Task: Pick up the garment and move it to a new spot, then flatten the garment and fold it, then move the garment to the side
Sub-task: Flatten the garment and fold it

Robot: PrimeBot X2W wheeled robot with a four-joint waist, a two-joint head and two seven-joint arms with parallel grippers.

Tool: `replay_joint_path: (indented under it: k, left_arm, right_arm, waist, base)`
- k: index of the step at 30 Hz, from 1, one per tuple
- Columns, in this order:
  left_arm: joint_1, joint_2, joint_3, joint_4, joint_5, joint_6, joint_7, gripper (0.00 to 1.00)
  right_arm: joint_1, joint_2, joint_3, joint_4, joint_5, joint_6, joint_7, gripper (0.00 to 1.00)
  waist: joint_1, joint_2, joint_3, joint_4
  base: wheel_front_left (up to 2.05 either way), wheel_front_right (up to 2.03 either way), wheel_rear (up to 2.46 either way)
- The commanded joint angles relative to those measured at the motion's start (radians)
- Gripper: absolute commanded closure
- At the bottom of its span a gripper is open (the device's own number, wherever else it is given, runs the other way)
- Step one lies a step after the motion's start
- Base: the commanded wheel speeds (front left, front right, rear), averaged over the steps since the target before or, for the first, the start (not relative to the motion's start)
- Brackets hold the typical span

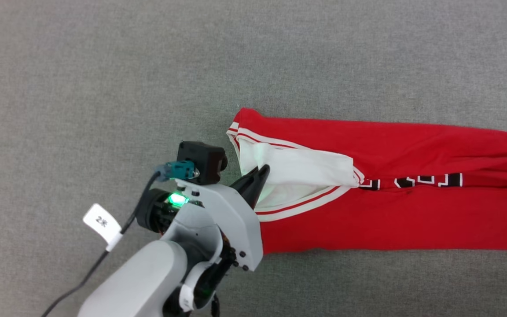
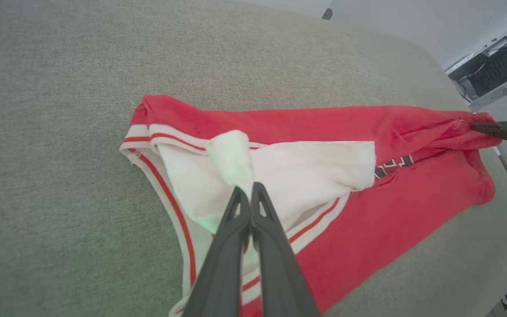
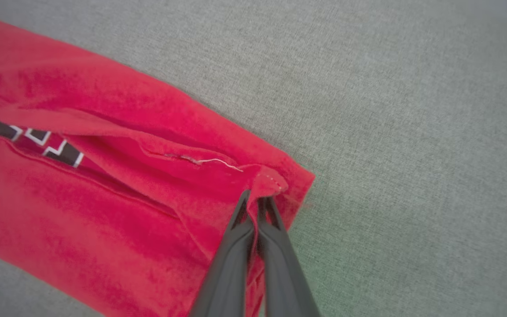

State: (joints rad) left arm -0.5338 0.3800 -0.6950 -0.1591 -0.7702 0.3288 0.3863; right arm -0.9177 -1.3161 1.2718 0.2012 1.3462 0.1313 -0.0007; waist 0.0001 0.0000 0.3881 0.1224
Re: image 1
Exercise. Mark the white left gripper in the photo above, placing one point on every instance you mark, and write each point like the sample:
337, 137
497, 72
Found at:
231, 220

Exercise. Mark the red and white jersey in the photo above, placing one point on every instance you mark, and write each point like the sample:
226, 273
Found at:
412, 145

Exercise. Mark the grey-white left robot arm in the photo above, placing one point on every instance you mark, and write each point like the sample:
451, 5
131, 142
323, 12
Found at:
139, 281

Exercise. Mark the grey-green fabric sofa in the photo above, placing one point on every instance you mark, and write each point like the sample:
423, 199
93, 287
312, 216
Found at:
104, 88

